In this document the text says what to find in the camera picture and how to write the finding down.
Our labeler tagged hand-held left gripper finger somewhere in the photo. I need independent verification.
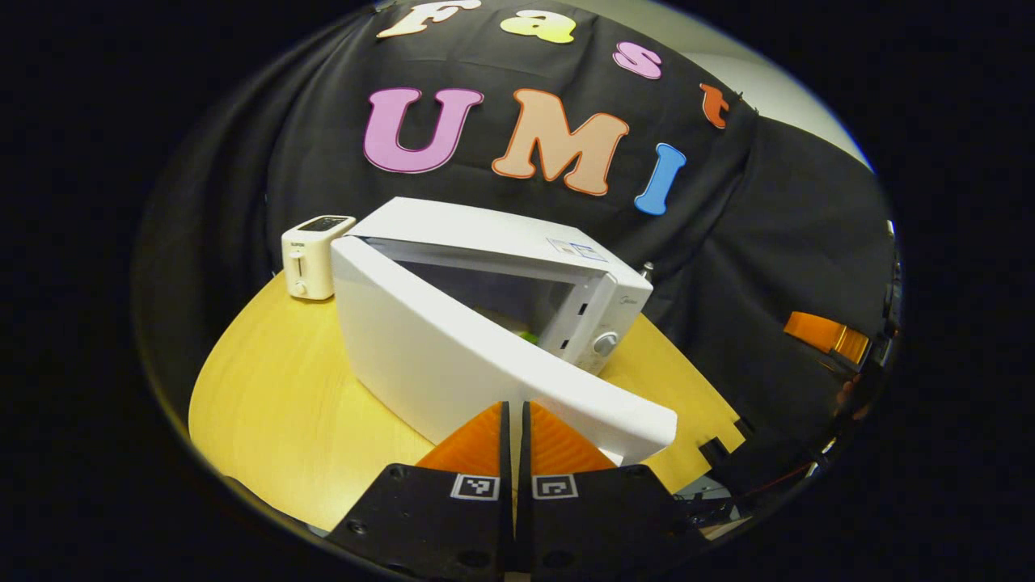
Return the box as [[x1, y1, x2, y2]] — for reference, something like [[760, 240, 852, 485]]
[[517, 400, 708, 580], [326, 400, 516, 580]]

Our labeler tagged white microwave oven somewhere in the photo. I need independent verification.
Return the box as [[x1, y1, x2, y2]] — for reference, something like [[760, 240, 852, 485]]
[[330, 196, 678, 469]]

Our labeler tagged white toaster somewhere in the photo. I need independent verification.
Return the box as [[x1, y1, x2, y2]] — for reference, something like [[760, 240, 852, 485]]
[[281, 215, 357, 302]]

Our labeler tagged black backdrop cloth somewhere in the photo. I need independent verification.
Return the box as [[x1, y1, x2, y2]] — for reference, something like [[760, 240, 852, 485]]
[[133, 0, 901, 453]]

